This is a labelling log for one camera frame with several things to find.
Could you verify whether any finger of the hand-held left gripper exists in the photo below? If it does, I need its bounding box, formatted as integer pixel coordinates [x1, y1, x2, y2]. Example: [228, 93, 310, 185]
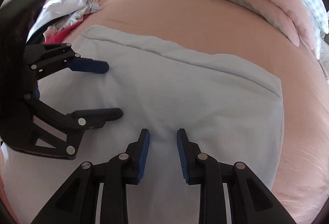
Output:
[27, 43, 110, 81]
[12, 94, 124, 160]

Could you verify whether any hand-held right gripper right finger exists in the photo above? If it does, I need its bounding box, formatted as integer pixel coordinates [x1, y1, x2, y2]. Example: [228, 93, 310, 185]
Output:
[177, 129, 296, 224]

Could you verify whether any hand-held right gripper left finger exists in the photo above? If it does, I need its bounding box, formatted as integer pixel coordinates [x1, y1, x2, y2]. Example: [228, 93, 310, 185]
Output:
[31, 129, 150, 224]

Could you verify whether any light blue navy-trimmed shirt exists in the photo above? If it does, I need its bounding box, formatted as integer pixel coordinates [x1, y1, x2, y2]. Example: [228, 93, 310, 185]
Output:
[2, 25, 286, 224]

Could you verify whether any pile of mixed clothes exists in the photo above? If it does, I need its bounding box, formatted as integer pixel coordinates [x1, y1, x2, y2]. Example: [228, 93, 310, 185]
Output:
[27, 0, 103, 40]

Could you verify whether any pink bed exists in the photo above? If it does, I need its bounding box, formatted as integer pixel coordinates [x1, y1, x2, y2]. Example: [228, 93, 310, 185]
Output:
[0, 0, 329, 224]

